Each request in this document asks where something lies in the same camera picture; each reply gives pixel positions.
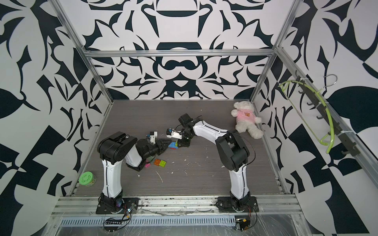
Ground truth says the blue long lego brick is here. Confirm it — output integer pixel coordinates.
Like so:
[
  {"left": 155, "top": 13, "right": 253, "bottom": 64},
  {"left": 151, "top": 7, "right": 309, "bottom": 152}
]
[{"left": 168, "top": 142, "right": 178, "bottom": 148}]

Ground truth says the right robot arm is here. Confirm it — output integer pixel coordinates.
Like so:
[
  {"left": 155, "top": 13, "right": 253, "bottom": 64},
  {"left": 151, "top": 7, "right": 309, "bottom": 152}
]
[{"left": 177, "top": 114, "right": 251, "bottom": 208}]

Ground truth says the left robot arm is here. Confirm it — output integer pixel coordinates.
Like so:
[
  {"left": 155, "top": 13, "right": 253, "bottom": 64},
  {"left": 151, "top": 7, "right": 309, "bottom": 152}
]
[{"left": 97, "top": 131, "right": 172, "bottom": 212}]

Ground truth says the orange lego brick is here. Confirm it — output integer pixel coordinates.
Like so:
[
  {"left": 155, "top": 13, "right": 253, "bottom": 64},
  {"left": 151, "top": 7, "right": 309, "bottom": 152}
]
[{"left": 154, "top": 159, "right": 161, "bottom": 166}]

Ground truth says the lime green lego brick near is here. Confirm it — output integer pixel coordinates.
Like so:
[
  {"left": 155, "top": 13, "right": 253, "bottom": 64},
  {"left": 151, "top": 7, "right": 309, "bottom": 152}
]
[{"left": 159, "top": 160, "right": 166, "bottom": 167}]

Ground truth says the white teddy bear pink shirt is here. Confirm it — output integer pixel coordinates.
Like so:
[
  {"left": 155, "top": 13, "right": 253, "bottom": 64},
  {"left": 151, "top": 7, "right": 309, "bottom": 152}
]
[{"left": 231, "top": 101, "right": 264, "bottom": 139}]

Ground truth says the black connector box left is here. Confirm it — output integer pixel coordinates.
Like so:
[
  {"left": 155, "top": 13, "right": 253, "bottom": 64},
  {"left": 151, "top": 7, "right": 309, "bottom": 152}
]
[{"left": 102, "top": 218, "right": 125, "bottom": 233}]

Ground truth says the black connector box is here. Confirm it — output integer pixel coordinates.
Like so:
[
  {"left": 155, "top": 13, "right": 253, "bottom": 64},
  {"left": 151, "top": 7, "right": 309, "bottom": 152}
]
[
  {"left": 235, "top": 218, "right": 251, "bottom": 232},
  {"left": 102, "top": 218, "right": 125, "bottom": 233}
]

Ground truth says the white vent grille strip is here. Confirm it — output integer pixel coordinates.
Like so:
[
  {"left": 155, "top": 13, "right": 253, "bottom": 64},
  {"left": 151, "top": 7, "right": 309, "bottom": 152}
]
[{"left": 61, "top": 215, "right": 235, "bottom": 227}]

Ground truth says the black connector box right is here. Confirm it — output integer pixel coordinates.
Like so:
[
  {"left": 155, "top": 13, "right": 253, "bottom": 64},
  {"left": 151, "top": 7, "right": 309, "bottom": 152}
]
[{"left": 235, "top": 218, "right": 251, "bottom": 232}]

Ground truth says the green clothes hanger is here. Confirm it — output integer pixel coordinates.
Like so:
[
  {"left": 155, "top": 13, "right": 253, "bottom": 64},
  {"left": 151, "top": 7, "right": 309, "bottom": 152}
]
[{"left": 279, "top": 80, "right": 329, "bottom": 152}]

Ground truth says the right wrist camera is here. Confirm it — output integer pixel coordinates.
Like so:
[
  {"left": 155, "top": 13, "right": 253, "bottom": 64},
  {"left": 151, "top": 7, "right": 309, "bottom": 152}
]
[{"left": 166, "top": 128, "right": 182, "bottom": 140}]

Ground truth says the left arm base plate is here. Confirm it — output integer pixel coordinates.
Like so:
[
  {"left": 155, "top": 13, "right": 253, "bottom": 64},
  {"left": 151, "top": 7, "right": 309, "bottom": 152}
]
[{"left": 95, "top": 197, "right": 140, "bottom": 215}]

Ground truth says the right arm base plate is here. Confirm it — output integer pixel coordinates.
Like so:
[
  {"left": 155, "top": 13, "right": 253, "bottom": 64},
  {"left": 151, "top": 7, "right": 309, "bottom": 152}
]
[{"left": 215, "top": 196, "right": 259, "bottom": 212}]

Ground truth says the black wall hook rack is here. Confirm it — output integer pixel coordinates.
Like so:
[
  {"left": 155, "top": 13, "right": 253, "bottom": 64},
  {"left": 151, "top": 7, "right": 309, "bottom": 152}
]
[{"left": 295, "top": 74, "right": 361, "bottom": 157}]

